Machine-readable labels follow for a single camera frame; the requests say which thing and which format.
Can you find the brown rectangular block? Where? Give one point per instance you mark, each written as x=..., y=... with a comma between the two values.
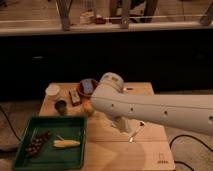
x=75, y=98

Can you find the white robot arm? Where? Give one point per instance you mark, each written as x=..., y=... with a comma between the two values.
x=187, y=112

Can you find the silver fork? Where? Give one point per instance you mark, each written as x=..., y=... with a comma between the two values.
x=131, y=138

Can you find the orange fruit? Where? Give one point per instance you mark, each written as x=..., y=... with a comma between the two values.
x=88, y=107

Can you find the blue sponge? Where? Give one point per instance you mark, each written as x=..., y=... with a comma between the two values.
x=87, y=86

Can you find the green plastic tray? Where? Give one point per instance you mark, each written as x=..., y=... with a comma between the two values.
x=49, y=157

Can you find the dark small cup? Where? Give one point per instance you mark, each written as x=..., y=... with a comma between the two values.
x=61, y=107

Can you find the dark red grape bunch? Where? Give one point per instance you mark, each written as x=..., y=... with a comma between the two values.
x=37, y=142

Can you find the yellow banana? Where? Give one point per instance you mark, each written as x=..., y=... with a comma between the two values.
x=65, y=143

